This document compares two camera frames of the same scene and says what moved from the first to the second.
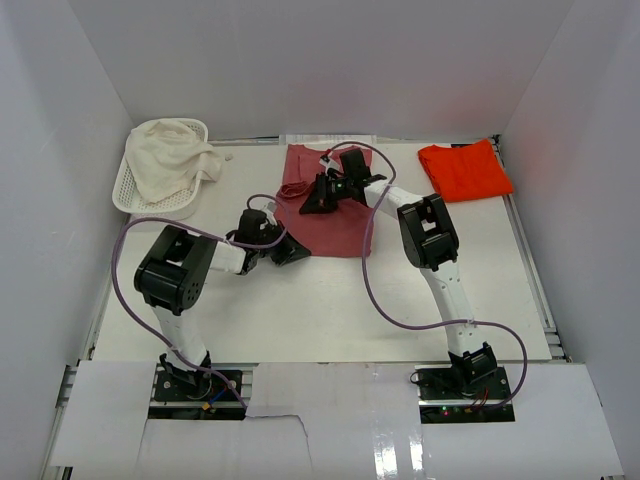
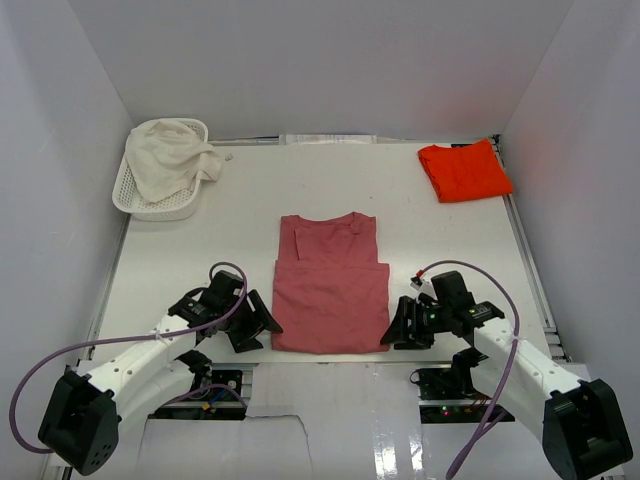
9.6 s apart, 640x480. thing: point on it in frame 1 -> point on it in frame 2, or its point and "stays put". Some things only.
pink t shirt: (338, 232) -> (330, 293)
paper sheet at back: (326, 139) stays put
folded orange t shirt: (464, 171) stays put
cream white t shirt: (167, 157) stays put
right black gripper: (319, 200) -> (398, 332)
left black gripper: (290, 251) -> (255, 320)
